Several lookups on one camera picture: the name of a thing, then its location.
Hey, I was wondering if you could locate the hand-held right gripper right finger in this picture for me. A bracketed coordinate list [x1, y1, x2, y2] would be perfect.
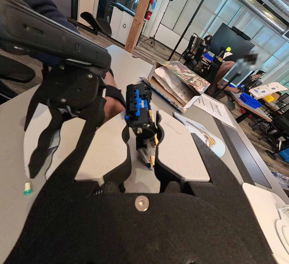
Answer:
[154, 110, 211, 191]

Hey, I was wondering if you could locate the white sheet with blue shapes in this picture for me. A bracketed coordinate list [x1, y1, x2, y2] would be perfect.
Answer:
[249, 82, 289, 99]

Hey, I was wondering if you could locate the white printed paper sheet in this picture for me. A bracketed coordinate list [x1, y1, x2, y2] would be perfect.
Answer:
[194, 94, 237, 129]

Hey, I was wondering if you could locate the open cardboard toy box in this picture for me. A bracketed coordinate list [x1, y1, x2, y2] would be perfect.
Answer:
[140, 60, 211, 113]

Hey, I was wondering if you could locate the wooden post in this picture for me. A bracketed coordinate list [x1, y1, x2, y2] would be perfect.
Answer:
[125, 0, 160, 53]

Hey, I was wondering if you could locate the black and blue toy brick model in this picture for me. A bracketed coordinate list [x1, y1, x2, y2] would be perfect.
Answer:
[125, 83, 159, 171]

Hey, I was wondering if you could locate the clear plastic bag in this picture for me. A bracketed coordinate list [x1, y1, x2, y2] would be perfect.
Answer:
[275, 205, 289, 248]

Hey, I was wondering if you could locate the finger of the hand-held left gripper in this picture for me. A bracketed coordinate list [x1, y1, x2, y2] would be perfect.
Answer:
[28, 106, 87, 180]
[23, 83, 51, 180]

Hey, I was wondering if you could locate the large black screen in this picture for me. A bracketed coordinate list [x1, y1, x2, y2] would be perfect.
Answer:
[209, 22, 256, 63]

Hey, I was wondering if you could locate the black mesh office chair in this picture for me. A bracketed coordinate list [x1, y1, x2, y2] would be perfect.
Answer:
[67, 12, 112, 37]

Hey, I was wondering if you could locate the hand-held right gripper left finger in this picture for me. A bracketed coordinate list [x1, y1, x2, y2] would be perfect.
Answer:
[74, 110, 133, 187]

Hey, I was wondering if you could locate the white plastic tray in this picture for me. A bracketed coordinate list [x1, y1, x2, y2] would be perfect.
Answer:
[242, 182, 289, 264]

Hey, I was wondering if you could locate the white recycling cabinet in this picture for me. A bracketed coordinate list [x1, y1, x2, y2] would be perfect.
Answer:
[110, 4, 135, 46]

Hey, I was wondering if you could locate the toy brick instruction booklet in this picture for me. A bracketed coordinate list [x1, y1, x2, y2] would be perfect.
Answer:
[173, 111, 226, 158]

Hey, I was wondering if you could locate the red fire extinguisher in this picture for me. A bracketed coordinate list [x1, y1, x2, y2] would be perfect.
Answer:
[145, 0, 159, 21]

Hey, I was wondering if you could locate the person's left hand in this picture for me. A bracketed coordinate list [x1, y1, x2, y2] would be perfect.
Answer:
[104, 72, 126, 123]

